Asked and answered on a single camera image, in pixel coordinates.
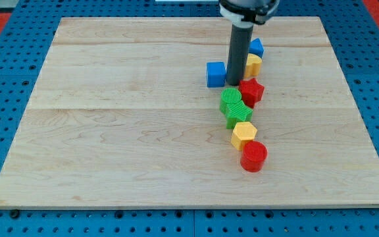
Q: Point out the robot wrist end mount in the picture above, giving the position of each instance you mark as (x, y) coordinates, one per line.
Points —
(246, 13)

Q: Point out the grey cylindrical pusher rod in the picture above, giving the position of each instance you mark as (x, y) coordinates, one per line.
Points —
(240, 40)

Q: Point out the red star block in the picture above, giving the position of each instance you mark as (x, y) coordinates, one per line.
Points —
(251, 92)

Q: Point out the green star block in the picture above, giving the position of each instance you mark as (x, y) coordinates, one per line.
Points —
(237, 112)

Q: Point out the blue pentagon block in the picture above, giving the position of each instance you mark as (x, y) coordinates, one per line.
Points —
(256, 48)

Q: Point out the yellow heart block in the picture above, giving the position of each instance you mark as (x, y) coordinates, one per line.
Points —
(253, 65)

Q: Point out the blue cube block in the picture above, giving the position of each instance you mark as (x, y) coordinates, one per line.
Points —
(215, 74)

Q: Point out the green cylinder block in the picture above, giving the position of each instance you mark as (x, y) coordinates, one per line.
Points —
(229, 96)

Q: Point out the yellow hexagon block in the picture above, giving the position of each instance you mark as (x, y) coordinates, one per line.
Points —
(243, 133)

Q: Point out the red cylinder block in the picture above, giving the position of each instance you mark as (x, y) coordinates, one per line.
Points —
(253, 156)

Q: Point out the wooden board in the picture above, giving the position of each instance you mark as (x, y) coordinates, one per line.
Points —
(120, 117)

